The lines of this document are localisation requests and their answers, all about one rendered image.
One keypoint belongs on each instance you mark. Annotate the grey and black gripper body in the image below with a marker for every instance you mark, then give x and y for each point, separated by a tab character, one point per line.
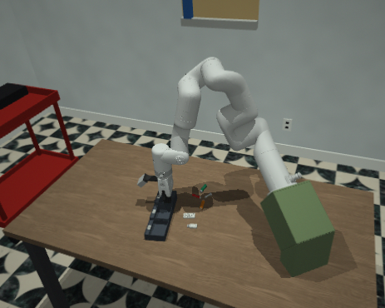
165	184

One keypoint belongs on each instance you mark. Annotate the white domino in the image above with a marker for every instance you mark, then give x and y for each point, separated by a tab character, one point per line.
189	216

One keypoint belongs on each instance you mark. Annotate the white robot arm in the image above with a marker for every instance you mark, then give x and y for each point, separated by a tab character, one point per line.
237	121

